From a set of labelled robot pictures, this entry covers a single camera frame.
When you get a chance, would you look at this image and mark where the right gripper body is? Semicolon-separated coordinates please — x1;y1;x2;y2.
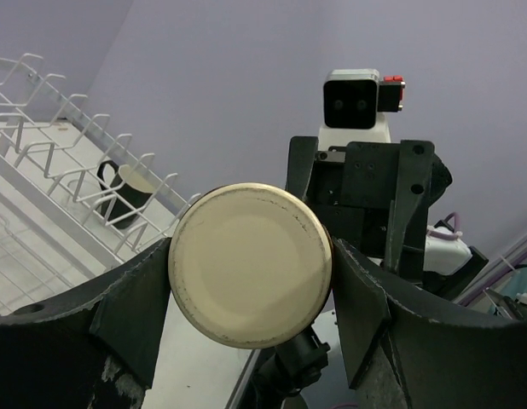
308;142;399;258

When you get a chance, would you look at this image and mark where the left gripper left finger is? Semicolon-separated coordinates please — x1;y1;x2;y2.
0;239;171;408

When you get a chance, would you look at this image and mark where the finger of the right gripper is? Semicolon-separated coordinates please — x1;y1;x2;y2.
384;140;453;277
287;136;318;200

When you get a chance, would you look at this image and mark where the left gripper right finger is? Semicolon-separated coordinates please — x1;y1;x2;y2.
332;239;527;408

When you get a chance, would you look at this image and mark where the cream and brown cup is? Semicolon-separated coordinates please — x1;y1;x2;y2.
168;182;333;349

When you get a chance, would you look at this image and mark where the black mug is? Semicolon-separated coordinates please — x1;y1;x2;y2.
96;160;155;220

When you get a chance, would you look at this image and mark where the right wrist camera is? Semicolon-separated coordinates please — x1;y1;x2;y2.
318;69;405;151

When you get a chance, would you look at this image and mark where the tall white wire rack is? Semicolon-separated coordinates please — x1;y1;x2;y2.
0;53;192;315

